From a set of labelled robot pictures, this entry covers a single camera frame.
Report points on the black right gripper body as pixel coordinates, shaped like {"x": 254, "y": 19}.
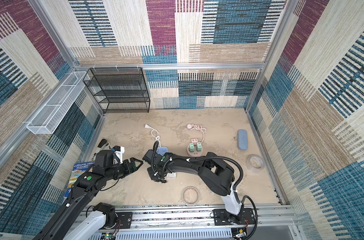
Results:
{"x": 153, "y": 173}

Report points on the clear tape roll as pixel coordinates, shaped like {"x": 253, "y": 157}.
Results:
{"x": 190, "y": 196}

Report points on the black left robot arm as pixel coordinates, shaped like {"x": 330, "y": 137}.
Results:
{"x": 85, "y": 189}

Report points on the transparent tape roll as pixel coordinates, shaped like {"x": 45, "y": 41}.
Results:
{"x": 255, "y": 163}

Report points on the green plug adapter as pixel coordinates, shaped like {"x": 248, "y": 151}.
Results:
{"x": 191, "y": 147}
{"x": 199, "y": 146}

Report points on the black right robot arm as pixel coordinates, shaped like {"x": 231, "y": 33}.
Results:
{"x": 220, "y": 174}

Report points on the pink round power strip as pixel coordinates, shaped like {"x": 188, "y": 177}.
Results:
{"x": 194, "y": 154}

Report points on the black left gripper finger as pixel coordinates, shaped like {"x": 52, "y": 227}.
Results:
{"x": 133, "y": 167}
{"x": 133, "y": 161}

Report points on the blue children's book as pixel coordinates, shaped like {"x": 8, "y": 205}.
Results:
{"x": 78, "y": 169}

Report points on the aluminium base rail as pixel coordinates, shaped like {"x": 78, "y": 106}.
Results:
{"x": 203, "y": 222}

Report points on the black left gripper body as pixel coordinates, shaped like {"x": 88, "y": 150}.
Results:
{"x": 123, "y": 169}

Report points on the blue square power strip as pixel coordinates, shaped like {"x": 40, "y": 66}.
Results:
{"x": 162, "y": 150}

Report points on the blue fabric glasses case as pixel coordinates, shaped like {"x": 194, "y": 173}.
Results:
{"x": 242, "y": 141}

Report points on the black grey stapler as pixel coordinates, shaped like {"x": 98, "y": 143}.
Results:
{"x": 103, "y": 145}

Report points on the white square charger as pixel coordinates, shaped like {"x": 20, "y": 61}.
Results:
{"x": 171, "y": 176}

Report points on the black wire shelf rack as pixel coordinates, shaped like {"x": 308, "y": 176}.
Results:
{"x": 118, "y": 90}

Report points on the white wire wall basket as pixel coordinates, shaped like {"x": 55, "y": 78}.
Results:
{"x": 52, "y": 113}

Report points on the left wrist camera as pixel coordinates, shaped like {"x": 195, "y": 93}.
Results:
{"x": 118, "y": 154}

